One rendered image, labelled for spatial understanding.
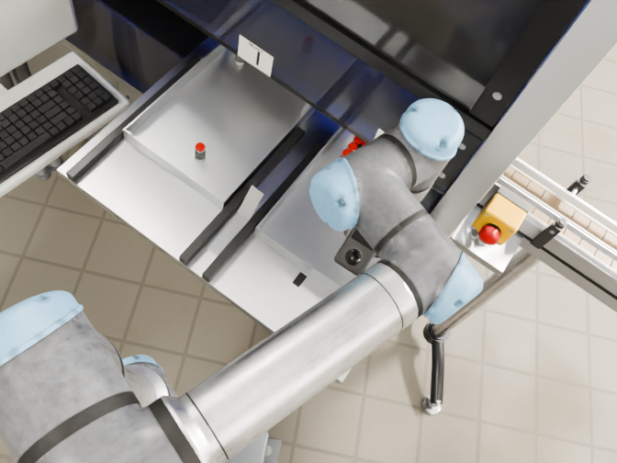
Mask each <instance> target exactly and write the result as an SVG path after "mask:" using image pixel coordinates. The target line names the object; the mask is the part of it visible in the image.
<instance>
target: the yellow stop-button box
mask: <svg viewBox="0 0 617 463"><path fill-rule="evenodd" d="M531 208H532V207H531V206H530V205H529V204H527V203H526V202H524V201H523V200H521V199H520V198H518V197H516V196H515V195H513V194H512V193H511V192H510V191H508V190H507V189H505V188H504V187H502V186H501V187H500V188H499V189H498V190H497V191H496V192H495V193H494V195H493V196H492V197H491V198H490V199H489V200H488V201H487V202H486V204H485V205H484V207H483V209H482V210H481V211H480V212H479V214H478V215H477V217H476V219H475V221H474V222H473V224H472V227H473V228H474V229H476V230H477V231H480V230H481V228H482V227H483V226H485V225H489V226H492V227H494V228H496V229H497V230H498V231H499V233H500V238H499V241H498V242H497V244H498V245H503V244H504V243H505V242H506V241H508V240H509V238H510V237H511V236H512V235H513V234H514V233H515V232H517V230H519V228H520V226H521V225H522V222H523V221H524V219H525V217H526V216H527V213H528V212H529V211H530V209H531Z"/></svg>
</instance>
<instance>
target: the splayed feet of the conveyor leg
mask: <svg viewBox="0 0 617 463"><path fill-rule="evenodd" d="M433 325H434V323H432V322H431V321H430V320H429V322H428V323H427V324H426V325H425V326H424V328H423V336H424V338H425V340H426V341H427V342H428V343H429V344H431V345H432V379H431V396H428V397H426V398H425V399H424V400H423V402H422V407H423V410H424V411H426V412H427V413H428V414H436V413H437V412H438V411H440V407H441V405H440V404H443V378H444V341H446V340H447V339H448V338H449V336H450V333H451V331H450V332H449V333H447V334H446V335H445V336H442V337H439V336H437V335H435V334H434V333H433V331H432V326H433Z"/></svg>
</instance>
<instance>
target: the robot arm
mask: <svg viewBox="0 0 617 463"><path fill-rule="evenodd" d="M464 133H465V127H464V123H463V121H462V119H461V117H460V115H459V114H458V113H457V111H456V110H455V109H454V108H453V107H452V106H450V105H449V104H447V103H445V102H443V101H442V100H439V99H434V98H423V99H420V100H418V101H416V102H414V103H413V104H411V105H410V106H409V108H408V109H407V111H406V112H405V113H404V114H403V115H402V116H401V118H400V121H399V124H398V125H397V126H396V127H394V128H392V129H390V130H388V131H386V132H384V133H382V134H381V135H379V136H378V137H377V138H375V139H374V140H372V141H370V142H369V143H367V144H365V145H363V146H361V147H360V148H358V149H356V150H354V151H353V152H350V153H348V154H347V155H345V156H343V157H339V158H337V159H336V160H335V161H334V162H332V163H331V164H329V165H327V166H325V167H324V168H322V170H320V171H319V172H317V173H316V174H315V175H314V176H313V177H312V178H311V181H310V185H309V194H310V198H311V201H312V204H313V206H314V209H315V210H316V211H317V213H318V215H319V216H320V218H321V219H322V220H323V221H324V222H325V223H326V224H329V225H330V227H331V228H332V229H334V230H335V231H338V232H343V233H344V235H345V236H346V240H345V241H344V243H343V244H342V246H341V248H340V250H339V251H338V253H337V254H336V255H335V257H334V262H335V263H337V264H338V265H340V266H342V267H343V268H345V269H346V270H348V271H349V272H351V273H353V274H354V275H356V277H355V278H353V279H352V280H350V281H349V282H347V283H346V284H344V285H343V286H341V287H340V288H338V289H337V290H335V291H334V292H332V293H331V294H330V295H329V296H327V297H326V298H324V299H322V300H321V301H320V302H318V303H317V304H315V305H314V306H312V307H311V308H309V309H308V310H306V311H304V312H303V313H301V314H300V315H299V316H297V317H296V318H295V319H294V320H292V321H291V322H289V323H287V324H286V325H284V326H283V327H281V328H280V329H278V330H277V331H276V332H274V333H272V334H271V335H269V336H268V337H266V338H265V339H263V340H262V341H261V342H260V343H258V344H257V345H255V346H254V347H252V348H251V349H249V350H248V351H246V352H245V353H243V354H242V355H240V356H238V357H237V358H236V359H234V360H233V361H231V362H230V363H228V364H227V365H226V366H225V367H223V368H221V369H220V370H218V371H217V372H216V373H214V374H213V375H211V376H210V377H208V378H206V379H205V380H203V381H202V382H200V383H199V384H197V385H196V386H194V387H193V388H192V389H191V390H189V391H188V392H186V393H185V394H183V395H182V396H180V397H178V396H177V394H176V393H175V391H174V389H173V387H172V386H171V384H170V383H169V381H168V379H167V378H166V376H165V375H164V373H163V369H162V368H161V367H160V366H159V365H158V364H157V363H156V362H155V361H154V359H153V358H152V357H150V356H146V355H135V356H129V357H126V358H124V359H122V357H121V355H120V353H119V351H118V350H117V348H116V347H115V346H114V345H113V344H112V343H111V342H110V341H109V340H108V339H107V338H106V337H105V336H103V335H102V334H101V333H99V332H97V331H96V329H95V328H94V326H93V325H92V324H91V323H90V322H89V320H88V319H87V317H86V315H85V314H84V312H83V309H84V307H83V305H81V304H78V302H77V301H76V299H75V298H74V297H73V295H72V294H71V293H69V292H67V291H62V290H54V291H49V292H45V293H42V294H38V295H37V296H34V297H31V298H29V299H25V300H23V301H21V302H19V303H18V304H15V305H14V306H12V307H10V308H8V309H6V310H4V311H2V312H0V435H1V437H2V439H3V441H4V442H5V444H6V447H7V449H8V451H9V452H10V454H11V456H12V458H13V459H14V461H15V463H224V462H226V461H227V460H229V459H230V458H231V457H233V456H234V455H236V454H237V453H238V452H240V451H241V450H242V449H244V448H245V447H246V446H247V445H249V444H250V443H251V442H252V441H254V440H255V439H256V438H258V437H259V436H260V435H262V434H263V433H265V432H266V431H267V430H269V429H270V428H272V427H273V426H274V425H276V424H277V423H279V422H280V421H281V420H283V419H284V418H285V417H287V416H288V415H289V414H290V413H291V412H293V411H294V410H295V409H297V408H298V407H299V406H301V405H302V404H303V403H305V402H306V401H308V400H309V399H311V398H312V397H313V396H315V395H316V394H317V393H319V392H320V391H321V390H323V389H324V388H326V387H327V386H328V385H330V384H331V383H332V382H333V381H334V380H335V379H337V378H338V377H340V376H341V375H342V374H344V373H345V372H346V371H348V370H349V369H350V368H352V367H354V366H355V365H356V364H358V363H359V362H360V361H362V360H363V359H364V358H366V357H367V356H369V355H370V354H371V353H373V352H374V351H375V350H376V349H377V348H378V347H380V346H381V345H382V344H384V343H385V342H387V341H388V340H389V339H391V338H392V337H394V336H395V335H396V334H398V333H399V332H401V331H402V330H403V329H405V328H406V327H407V326H409V325H410V324H411V323H413V322H414V321H416V320H417V319H418V318H419V317H420V316H421V315H423V316H424V317H426V318H428V319H429V320H430V321H431V322H432V323H434V324H440V323H442V322H444V321H445V320H446V319H448V318H449V317H450V316H452V315H453V314H454V313H456V312H457V311H459V310H460V309H461V308H462V307H464V306H465V305H466V304H467V303H468V302H469V301H470V300H472V299H473V298H474V297H476V296H477V295H478V294H479V293H480V292H481V291H482V289H483V280H482V278H481V276H480V275H479V274H478V272H477V271H476V270H475V268H474V267H473V266H472V265H471V264H470V263H469V261H468V260H467V259H466V254H465V253H464V252H463V251H462V252H461V251H460V250H459V249H458V248H457V246H456V245H455V244H454V243H453V242H452V240H451V239H450V238H449V237H448V236H447V234H446V233H445V232H444V231H443V230H442V228H441V227H440V226H439V225H438V224H437V223H436V221H435V220H434V219H433V218H432V216H431V215H430V214H429V213H428V212H427V211H426V209H425V208H424V207H423V206H422V204H421V203H420V202H421V201H422V200H423V199H424V197H425V196H426V194H427V193H428V192H429V190H430V189H431V187H432V185H433V184H434V182H435V180H436V179H437V177H438V176H439V174H440V173H441V172H442V170H443V169H444V168H445V166H446V165H447V164H448V162H449V161H450V159H452V158H453V157H454V156H455V154H456V151H457V147H458V146H459V144H460V142H461V141H462V139H463V137H464ZM375 257H376V258H380V259H381V260H379V261H378V262H377V263H375V264H374V265H372V266H370V267H369V268H367V267H368V265H369V263H370V262H371V260H372V259H373V258H375ZM366 268H367V269H366Z"/></svg>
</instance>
